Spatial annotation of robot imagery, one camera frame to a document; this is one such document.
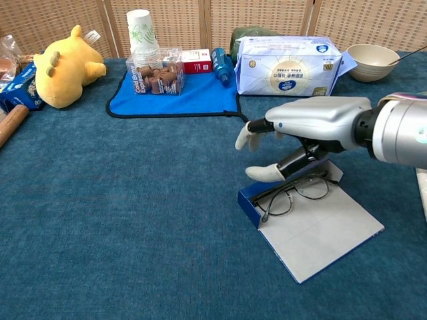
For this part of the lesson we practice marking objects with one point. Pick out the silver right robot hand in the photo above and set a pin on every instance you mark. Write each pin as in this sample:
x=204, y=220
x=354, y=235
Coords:
x=317, y=120

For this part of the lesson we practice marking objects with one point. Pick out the black-framed eyeglasses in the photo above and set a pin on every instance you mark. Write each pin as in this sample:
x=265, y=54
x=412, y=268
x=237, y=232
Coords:
x=278, y=203

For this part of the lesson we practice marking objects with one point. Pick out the blue cardboard glasses box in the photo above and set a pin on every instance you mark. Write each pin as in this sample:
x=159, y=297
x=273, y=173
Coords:
x=317, y=240

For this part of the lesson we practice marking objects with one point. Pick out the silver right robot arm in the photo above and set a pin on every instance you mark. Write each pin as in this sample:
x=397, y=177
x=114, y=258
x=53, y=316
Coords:
x=400, y=130

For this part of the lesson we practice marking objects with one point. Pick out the white blue tissue pack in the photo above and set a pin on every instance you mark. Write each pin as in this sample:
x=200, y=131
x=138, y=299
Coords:
x=283, y=73

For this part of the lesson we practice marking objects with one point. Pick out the beige bowl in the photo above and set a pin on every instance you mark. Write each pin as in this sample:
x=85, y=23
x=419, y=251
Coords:
x=370, y=70

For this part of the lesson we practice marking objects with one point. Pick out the blue plastic bottle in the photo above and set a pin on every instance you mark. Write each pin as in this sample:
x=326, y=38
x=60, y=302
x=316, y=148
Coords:
x=220, y=63

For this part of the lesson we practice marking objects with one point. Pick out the metal spoon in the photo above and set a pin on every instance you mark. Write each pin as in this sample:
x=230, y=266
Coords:
x=410, y=55

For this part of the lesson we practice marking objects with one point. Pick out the woven rattan folding screen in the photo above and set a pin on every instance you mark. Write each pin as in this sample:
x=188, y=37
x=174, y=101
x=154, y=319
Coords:
x=267, y=16

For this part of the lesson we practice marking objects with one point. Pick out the blue cloth black trim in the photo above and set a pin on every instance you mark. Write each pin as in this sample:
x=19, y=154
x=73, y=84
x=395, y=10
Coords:
x=200, y=96

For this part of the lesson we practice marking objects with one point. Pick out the clear bag with white cloth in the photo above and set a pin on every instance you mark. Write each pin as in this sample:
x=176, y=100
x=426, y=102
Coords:
x=423, y=193

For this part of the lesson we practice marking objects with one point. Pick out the red and white carton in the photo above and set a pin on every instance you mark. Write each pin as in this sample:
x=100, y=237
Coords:
x=197, y=65

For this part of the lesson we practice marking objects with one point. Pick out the clear coffee capsule box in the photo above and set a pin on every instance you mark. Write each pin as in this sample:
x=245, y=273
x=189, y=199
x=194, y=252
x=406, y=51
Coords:
x=156, y=80

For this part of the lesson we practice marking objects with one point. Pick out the stack of paper cups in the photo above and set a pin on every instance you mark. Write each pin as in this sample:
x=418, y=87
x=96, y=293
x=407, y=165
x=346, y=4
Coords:
x=140, y=30

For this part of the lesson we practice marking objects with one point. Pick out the yellow plush toy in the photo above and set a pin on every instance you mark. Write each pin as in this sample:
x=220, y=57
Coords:
x=63, y=73

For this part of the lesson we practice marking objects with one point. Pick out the dark blue snack box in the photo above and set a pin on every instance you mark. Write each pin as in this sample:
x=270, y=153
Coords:
x=20, y=90

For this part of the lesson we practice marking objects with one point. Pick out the wooden rolling pin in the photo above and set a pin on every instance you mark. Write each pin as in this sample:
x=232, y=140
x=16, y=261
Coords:
x=13, y=121

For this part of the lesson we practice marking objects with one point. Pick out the clear bag of pastries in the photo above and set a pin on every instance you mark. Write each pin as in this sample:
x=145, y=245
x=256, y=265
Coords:
x=8, y=56

